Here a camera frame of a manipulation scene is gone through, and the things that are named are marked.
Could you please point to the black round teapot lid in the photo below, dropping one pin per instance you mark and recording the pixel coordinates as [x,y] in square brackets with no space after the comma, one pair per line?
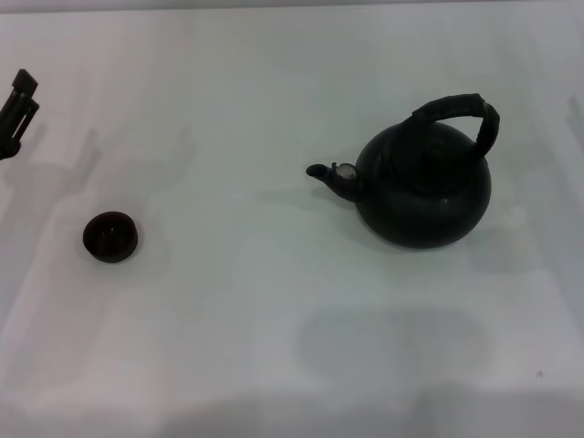
[110,236]

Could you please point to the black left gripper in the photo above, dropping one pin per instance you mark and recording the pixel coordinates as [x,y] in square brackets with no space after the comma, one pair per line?
[8,149]

